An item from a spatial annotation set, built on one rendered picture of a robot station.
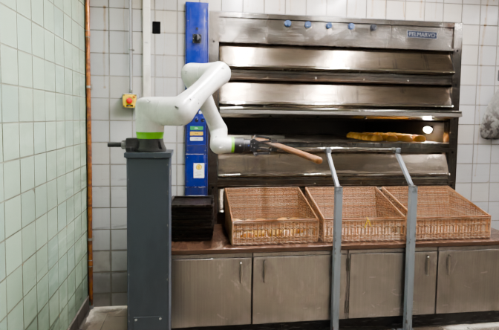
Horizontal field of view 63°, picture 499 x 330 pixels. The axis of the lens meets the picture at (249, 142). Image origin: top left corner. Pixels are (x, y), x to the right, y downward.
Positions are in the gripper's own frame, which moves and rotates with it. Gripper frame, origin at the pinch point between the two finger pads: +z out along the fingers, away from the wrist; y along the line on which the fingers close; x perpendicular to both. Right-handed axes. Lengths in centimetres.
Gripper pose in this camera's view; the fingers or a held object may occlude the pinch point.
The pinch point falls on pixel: (277, 145)
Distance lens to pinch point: 243.0
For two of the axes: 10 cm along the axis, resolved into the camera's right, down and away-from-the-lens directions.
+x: 1.3, 0.6, -9.9
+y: -0.2, 10.0, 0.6
